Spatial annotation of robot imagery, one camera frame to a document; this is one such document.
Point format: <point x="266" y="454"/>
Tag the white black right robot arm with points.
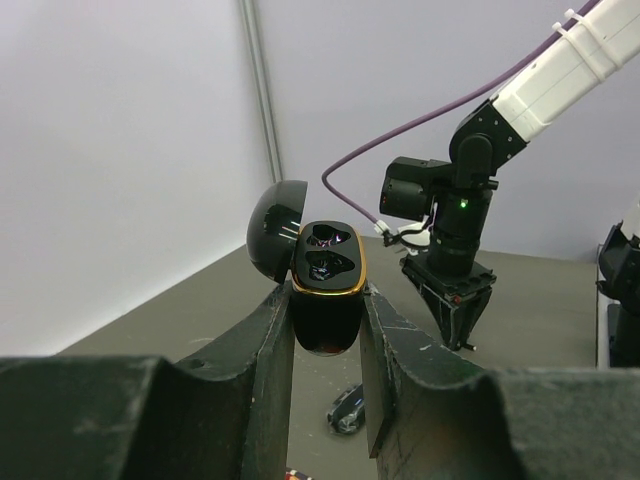
<point x="445" y="203"/>

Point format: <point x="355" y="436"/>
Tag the black taped earbud charging case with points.
<point x="346" y="415"/>

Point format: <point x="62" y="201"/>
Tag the black case with gold line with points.
<point x="324" y="260"/>

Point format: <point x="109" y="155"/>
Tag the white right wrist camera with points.
<point x="414" y="236"/>

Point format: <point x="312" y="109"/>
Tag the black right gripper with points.
<point x="455" y="302"/>

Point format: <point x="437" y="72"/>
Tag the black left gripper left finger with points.
<point x="220" y="413"/>

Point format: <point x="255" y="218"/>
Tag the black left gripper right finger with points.
<point x="432" y="414"/>

